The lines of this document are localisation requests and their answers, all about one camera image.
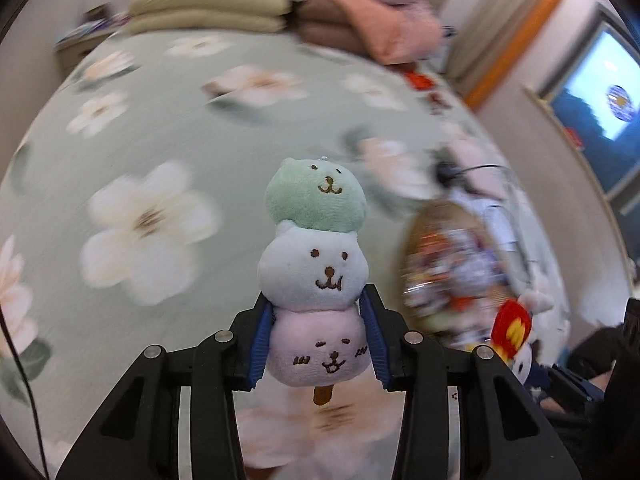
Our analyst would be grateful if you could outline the pile of trash in tray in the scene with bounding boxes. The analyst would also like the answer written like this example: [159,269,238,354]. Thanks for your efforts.
[404,219,522,346]

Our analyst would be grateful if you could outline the beige orange curtain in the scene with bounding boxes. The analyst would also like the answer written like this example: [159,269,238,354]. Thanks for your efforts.
[445,0,561,110]

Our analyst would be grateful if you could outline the floral green quilted bedspread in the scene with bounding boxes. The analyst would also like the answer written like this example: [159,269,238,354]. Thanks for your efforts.
[1,30,570,474]

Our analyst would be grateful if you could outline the pink folded blanket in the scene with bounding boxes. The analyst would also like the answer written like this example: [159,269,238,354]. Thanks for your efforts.
[294,0,444,65]

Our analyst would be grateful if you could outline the window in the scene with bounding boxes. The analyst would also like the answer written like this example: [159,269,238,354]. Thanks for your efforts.
[537,4,639,222]

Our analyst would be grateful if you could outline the black cable loop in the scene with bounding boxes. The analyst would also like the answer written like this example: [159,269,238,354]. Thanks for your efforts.
[449,161,539,281]

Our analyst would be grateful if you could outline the white Hello Kitty plush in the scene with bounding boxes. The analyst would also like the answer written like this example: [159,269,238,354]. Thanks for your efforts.
[463,289,553,384]

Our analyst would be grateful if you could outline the three-ball bear dango plush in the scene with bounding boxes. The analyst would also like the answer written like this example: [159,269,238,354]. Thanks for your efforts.
[257,158,371,405]

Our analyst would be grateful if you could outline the bedside table with books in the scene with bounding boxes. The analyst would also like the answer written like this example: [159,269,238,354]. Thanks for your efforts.
[54,4,129,79]

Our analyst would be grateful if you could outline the red orange cloth item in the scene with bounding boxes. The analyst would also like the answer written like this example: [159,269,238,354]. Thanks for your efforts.
[402,70,437,92]

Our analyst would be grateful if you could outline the black power adapter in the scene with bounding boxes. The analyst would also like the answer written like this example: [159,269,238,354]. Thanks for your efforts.
[434,160,464,188]

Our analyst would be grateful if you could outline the stacked cream yellow pillows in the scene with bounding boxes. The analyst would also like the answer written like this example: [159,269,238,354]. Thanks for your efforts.
[127,0,294,34]

